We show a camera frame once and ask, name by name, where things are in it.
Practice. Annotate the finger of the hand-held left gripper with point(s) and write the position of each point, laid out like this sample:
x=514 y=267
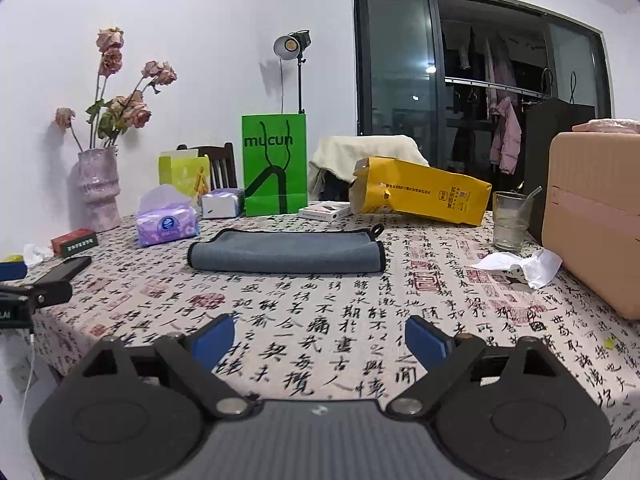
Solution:
x=50 y=292
x=12 y=271

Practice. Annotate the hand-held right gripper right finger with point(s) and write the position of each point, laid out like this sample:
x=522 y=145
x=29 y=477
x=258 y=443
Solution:
x=425 y=342

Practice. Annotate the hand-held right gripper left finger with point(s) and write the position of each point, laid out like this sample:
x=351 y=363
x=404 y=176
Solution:
x=215 y=341

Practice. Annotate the grey towel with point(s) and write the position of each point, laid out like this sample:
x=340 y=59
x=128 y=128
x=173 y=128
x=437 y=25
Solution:
x=285 y=255

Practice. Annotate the black remote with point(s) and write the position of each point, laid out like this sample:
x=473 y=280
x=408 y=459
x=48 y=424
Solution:
x=65 y=270

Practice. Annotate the crumpled white tissue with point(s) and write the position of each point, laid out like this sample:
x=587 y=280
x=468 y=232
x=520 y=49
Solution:
x=37 y=254

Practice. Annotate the small red box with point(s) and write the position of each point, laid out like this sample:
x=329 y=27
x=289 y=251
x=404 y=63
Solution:
x=74 y=242

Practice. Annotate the pink ceramic vase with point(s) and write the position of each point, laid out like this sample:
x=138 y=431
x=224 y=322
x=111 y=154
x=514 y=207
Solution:
x=97 y=195

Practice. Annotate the calligraphy printed tablecloth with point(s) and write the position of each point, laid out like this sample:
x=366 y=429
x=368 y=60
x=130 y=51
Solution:
x=320 y=300

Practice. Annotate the purple tissue pack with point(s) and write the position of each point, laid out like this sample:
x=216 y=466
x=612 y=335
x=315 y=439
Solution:
x=167 y=225

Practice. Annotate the crumpled white paper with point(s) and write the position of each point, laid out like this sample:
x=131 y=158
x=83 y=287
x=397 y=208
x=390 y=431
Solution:
x=530 y=267

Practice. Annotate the white and blue tissue pack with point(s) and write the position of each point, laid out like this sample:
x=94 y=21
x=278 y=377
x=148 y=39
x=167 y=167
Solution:
x=220 y=204

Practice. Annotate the glass cup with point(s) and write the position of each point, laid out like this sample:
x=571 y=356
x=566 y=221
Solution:
x=511 y=225

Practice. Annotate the yellow paper bag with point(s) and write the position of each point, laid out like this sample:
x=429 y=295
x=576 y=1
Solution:
x=425 y=195

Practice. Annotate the flat white box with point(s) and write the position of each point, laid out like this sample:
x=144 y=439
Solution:
x=325 y=211

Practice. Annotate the yellow-green gift bag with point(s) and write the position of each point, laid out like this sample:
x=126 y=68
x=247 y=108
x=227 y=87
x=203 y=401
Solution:
x=182 y=175

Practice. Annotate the green paper bag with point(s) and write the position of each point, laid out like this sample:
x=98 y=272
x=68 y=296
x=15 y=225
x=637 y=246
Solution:
x=275 y=180

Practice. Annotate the dark wooden chair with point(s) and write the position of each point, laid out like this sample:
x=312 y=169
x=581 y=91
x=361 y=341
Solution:
x=222 y=165

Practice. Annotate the drinking straw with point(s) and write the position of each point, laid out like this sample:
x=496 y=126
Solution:
x=532 y=195

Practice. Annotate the cream cloth on chair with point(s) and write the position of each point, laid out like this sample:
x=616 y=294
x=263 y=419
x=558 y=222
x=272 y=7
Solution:
x=370 y=152

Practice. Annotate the dried pink roses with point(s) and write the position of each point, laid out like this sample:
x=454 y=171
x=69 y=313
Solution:
x=132 y=110

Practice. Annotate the large cardboard box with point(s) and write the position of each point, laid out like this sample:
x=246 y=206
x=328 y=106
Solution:
x=595 y=220

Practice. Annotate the pink jacket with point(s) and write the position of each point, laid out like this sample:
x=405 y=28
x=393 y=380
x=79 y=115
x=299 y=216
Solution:
x=505 y=135

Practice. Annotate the dark framed sliding glass door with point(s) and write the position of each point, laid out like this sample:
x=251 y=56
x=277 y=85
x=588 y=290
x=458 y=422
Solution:
x=395 y=70

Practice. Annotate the pink cloth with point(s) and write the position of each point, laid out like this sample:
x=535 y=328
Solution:
x=607 y=126

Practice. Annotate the pale hanging garment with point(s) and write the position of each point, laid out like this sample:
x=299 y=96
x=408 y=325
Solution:
x=500 y=67

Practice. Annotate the studio light on stand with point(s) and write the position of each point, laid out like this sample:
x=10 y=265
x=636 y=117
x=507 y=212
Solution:
x=292 y=44

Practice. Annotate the clothes rail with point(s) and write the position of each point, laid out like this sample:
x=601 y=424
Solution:
x=495 y=85

